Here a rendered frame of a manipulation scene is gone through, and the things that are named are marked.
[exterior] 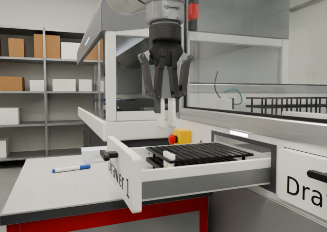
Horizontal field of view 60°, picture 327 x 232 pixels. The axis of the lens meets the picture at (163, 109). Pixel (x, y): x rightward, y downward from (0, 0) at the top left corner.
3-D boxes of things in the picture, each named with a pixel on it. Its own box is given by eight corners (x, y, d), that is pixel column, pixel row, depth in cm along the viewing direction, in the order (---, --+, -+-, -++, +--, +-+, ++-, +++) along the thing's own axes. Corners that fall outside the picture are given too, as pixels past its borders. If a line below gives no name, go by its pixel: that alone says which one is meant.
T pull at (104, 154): (104, 161, 62) (104, 155, 62) (99, 154, 69) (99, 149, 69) (120, 160, 63) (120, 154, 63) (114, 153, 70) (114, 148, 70)
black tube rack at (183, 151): (170, 189, 62) (170, 160, 62) (146, 169, 79) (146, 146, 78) (253, 179, 70) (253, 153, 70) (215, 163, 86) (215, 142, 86)
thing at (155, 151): (170, 163, 62) (170, 161, 62) (146, 149, 78) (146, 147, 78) (177, 163, 63) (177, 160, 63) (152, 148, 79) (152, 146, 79)
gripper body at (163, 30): (153, 20, 60) (153, 63, 61) (189, 23, 63) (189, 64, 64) (142, 27, 67) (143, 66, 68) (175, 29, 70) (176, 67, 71)
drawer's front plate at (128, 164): (133, 214, 54) (132, 157, 53) (107, 174, 81) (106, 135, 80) (141, 213, 54) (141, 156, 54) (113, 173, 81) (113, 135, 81)
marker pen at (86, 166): (52, 173, 102) (52, 169, 102) (51, 172, 103) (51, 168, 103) (90, 168, 109) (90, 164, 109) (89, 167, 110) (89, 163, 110)
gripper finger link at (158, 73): (167, 50, 64) (161, 48, 63) (162, 99, 64) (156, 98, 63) (161, 52, 67) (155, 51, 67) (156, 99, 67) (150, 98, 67)
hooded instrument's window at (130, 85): (104, 121, 147) (103, 32, 144) (79, 106, 313) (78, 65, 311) (279, 115, 187) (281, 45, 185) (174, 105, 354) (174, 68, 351)
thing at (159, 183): (139, 202, 56) (139, 171, 55) (114, 169, 80) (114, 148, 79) (296, 180, 70) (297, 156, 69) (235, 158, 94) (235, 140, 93)
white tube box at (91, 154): (83, 163, 117) (83, 151, 116) (81, 159, 125) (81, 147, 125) (114, 161, 121) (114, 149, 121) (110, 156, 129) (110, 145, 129)
